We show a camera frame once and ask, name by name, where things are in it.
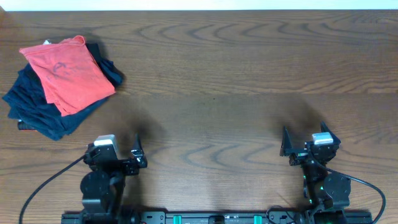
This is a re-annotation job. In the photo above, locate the black polo shirt with logo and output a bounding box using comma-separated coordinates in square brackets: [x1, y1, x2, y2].
[86, 43, 103, 63]

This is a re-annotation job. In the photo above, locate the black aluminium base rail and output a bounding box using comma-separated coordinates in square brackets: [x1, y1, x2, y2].
[60, 210, 373, 224]

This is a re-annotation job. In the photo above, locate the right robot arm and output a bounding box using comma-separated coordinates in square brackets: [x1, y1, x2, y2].
[280, 122, 351, 219]

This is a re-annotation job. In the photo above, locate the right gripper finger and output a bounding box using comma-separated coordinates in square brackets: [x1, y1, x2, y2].
[280, 126, 293, 156]
[320, 121, 341, 145]

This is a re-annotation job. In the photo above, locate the red printed t-shirt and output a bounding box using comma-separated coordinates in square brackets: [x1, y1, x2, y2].
[19, 35, 116, 116]

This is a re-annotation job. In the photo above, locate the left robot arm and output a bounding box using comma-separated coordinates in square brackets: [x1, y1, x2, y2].
[80, 134, 147, 220]

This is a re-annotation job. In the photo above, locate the navy folded shirts stack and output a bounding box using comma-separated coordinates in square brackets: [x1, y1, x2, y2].
[3, 64, 107, 141]

